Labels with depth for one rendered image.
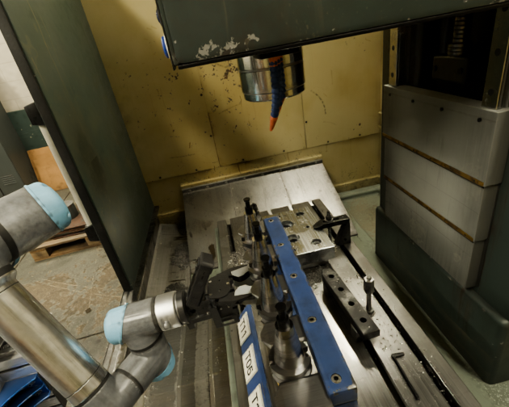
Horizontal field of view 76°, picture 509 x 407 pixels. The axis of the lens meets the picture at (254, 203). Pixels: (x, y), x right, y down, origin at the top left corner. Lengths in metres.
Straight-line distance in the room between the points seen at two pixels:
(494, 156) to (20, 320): 1.02
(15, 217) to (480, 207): 1.03
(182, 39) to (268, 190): 1.50
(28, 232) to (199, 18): 0.50
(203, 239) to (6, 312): 1.22
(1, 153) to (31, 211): 4.78
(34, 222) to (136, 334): 0.30
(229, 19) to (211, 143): 1.44
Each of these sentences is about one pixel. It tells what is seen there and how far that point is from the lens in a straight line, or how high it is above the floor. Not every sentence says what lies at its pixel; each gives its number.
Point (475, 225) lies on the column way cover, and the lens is 1.01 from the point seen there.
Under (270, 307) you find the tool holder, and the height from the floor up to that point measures 1.24.
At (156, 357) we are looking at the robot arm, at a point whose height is 1.08.
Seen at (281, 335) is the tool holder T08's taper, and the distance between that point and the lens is 0.48.
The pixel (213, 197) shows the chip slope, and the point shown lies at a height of 0.82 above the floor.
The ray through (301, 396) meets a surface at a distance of 0.51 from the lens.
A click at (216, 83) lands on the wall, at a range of 1.87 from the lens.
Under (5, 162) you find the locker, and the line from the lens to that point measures 5.57.
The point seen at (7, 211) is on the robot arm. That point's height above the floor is 1.43.
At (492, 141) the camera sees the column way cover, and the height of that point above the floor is 1.35.
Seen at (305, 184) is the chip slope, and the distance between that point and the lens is 1.97.
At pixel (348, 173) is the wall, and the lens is 2.21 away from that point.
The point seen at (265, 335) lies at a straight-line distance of 0.57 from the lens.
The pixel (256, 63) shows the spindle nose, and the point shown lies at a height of 1.59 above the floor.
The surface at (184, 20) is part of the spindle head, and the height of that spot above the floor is 1.68.
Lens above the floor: 1.65
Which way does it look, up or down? 28 degrees down
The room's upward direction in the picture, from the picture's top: 11 degrees counter-clockwise
